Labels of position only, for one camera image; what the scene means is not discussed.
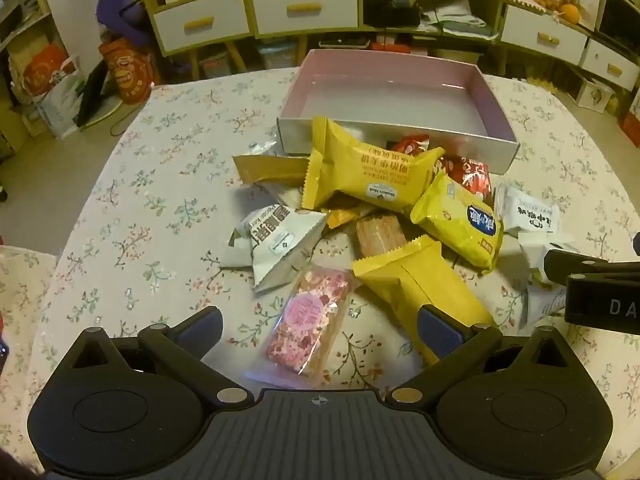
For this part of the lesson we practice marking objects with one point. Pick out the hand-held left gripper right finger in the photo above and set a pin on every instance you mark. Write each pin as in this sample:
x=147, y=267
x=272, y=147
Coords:
x=440, y=332

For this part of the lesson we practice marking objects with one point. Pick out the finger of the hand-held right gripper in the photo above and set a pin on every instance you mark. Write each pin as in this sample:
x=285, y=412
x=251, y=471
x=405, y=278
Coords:
x=575, y=264
x=637, y=244

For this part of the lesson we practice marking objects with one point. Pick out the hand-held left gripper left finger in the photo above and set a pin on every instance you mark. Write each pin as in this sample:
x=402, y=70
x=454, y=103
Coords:
x=202, y=330

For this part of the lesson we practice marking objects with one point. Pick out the plain yellow snack packet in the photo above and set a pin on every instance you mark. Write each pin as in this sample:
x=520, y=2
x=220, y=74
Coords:
x=400, y=280

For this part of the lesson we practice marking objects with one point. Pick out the white packet with black print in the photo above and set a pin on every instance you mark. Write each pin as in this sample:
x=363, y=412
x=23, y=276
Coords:
x=530, y=212

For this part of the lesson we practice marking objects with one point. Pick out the pink nougat packet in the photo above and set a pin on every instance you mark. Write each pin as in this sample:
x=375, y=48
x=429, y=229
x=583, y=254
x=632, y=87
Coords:
x=305, y=325

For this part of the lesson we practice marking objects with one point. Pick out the white grey snack packet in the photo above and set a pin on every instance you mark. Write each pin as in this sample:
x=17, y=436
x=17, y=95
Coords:
x=275, y=245

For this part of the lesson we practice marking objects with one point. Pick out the yellow packet with blue label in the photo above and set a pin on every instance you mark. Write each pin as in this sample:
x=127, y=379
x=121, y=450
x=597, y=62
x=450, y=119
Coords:
x=450, y=220

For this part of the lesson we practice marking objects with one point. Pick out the clear wafer packet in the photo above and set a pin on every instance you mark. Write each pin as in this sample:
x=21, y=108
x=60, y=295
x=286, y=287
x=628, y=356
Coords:
x=380, y=235

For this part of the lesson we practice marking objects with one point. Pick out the red white-dotted snack packet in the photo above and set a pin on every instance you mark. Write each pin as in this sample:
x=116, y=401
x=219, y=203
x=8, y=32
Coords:
x=470, y=172

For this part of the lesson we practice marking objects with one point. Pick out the gold bar packet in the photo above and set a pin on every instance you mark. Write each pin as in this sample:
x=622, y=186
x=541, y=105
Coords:
x=270, y=167

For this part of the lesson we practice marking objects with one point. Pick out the large yellow snack packet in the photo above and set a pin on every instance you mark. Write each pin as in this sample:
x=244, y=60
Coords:
x=370, y=170

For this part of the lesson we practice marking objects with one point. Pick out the small red snack packet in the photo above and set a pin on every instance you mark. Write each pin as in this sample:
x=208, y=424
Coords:
x=412, y=142

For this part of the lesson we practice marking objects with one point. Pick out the clear plastic packet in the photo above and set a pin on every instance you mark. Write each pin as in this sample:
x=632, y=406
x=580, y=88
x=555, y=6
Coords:
x=265, y=147

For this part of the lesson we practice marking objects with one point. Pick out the pink cardboard box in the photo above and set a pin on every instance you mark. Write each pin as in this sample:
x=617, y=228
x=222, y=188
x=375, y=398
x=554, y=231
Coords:
x=390, y=95

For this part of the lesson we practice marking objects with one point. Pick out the white printed carton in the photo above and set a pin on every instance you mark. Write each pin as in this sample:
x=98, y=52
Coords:
x=595, y=91

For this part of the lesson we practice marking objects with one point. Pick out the orange fruit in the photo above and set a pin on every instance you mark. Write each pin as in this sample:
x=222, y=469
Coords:
x=570, y=14

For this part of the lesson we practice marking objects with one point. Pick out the dark flat panel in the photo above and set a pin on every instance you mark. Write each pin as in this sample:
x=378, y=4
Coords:
x=95, y=95

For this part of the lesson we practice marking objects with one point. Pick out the low yellow-framed cabinet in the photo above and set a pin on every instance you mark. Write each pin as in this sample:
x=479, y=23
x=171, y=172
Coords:
x=495, y=15

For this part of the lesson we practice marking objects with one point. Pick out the clear plastic bin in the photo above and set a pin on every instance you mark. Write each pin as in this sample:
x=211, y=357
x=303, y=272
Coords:
x=277, y=55
x=215, y=65

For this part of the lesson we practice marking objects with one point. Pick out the orange printed bag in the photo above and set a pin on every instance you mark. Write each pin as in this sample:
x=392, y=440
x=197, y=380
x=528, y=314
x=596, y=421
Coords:
x=127, y=72

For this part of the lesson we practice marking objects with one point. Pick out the pile of papers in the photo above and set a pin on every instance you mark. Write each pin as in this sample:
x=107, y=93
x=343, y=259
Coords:
x=460, y=20

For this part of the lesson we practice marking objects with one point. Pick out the white shopping bag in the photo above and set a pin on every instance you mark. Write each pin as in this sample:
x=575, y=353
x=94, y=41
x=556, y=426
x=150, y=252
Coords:
x=50, y=85

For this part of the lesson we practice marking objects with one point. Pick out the black box on shelf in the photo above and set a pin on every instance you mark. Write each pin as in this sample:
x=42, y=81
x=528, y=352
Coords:
x=390, y=10

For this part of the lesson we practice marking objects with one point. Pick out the tall yellow-framed cabinet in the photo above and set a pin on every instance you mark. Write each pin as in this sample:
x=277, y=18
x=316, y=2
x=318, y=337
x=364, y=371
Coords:
x=145, y=10

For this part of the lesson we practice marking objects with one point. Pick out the purple plush toy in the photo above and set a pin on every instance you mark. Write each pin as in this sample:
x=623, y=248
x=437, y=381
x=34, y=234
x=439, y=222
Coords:
x=120, y=7

